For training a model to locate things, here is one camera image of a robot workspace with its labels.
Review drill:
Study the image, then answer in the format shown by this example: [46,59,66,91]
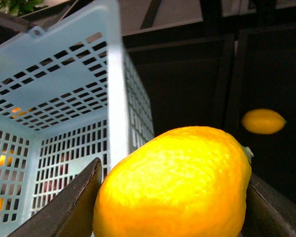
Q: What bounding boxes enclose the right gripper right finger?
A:
[241,173,296,237]

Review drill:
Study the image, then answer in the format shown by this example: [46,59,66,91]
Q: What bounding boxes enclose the light blue plastic basket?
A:
[0,0,154,236]

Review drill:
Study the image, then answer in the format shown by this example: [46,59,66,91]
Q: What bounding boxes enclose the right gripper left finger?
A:
[9,158,102,237]

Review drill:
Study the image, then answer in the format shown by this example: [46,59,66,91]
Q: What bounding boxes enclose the distant yellow lemon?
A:
[241,109,286,135]

